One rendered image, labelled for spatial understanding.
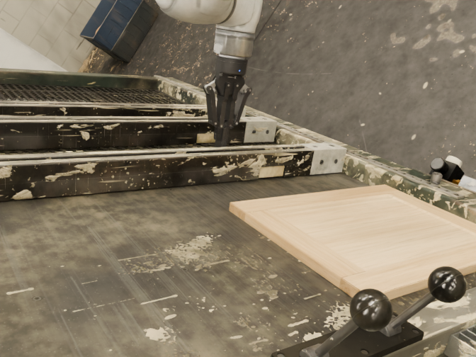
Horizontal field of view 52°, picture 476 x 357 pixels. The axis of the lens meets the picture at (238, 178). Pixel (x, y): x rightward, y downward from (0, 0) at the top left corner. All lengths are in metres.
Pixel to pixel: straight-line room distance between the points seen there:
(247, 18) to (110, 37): 3.93
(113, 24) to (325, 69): 2.55
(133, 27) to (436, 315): 4.61
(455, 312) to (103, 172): 0.67
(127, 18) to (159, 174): 4.06
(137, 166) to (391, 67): 1.98
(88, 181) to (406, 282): 0.61
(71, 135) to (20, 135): 0.12
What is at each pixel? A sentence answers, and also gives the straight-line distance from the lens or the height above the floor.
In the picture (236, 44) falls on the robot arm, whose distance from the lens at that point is 1.13.
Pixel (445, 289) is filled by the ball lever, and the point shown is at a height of 1.46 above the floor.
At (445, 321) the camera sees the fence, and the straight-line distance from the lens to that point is 0.71.
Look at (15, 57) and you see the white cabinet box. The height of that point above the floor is 0.97.
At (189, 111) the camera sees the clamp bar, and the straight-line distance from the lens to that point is 1.63.
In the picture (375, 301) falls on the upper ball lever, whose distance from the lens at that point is 0.46.
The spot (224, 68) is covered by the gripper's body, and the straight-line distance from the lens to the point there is 1.14.
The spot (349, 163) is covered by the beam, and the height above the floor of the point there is 0.90.
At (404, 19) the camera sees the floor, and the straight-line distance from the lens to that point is 2.97.
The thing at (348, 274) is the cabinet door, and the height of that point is 1.29.
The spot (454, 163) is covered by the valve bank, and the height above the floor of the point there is 0.75.
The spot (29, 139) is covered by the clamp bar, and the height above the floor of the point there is 1.56.
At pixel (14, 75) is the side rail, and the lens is 2.19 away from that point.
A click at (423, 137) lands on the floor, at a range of 2.46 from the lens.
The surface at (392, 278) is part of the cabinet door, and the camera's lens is 0.82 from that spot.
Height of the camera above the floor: 1.96
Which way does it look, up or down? 40 degrees down
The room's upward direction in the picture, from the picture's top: 57 degrees counter-clockwise
